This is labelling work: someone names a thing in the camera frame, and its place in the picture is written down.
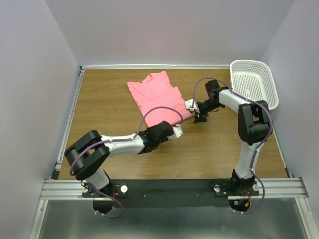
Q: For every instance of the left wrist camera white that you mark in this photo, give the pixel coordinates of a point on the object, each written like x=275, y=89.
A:
x=177, y=132

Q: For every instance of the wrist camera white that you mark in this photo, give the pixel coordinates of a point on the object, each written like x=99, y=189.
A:
x=177, y=132
x=192, y=106

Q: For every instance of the white perforated plastic basket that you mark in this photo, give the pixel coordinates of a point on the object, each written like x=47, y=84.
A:
x=254, y=80

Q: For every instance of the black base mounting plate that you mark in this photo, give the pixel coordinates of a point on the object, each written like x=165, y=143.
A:
x=124, y=194

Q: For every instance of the pink t shirt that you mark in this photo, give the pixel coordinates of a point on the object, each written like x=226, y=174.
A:
x=158, y=100

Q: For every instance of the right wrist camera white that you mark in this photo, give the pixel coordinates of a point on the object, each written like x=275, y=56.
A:
x=192, y=106

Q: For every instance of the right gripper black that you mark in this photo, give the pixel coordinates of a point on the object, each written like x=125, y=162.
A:
x=197, y=119

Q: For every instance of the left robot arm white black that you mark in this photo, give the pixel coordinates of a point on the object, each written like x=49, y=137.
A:
x=87, y=154

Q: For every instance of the aluminium front rail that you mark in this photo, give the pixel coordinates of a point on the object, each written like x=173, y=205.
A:
x=274, y=188

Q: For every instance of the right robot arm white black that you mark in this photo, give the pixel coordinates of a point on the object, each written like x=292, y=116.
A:
x=254, y=128

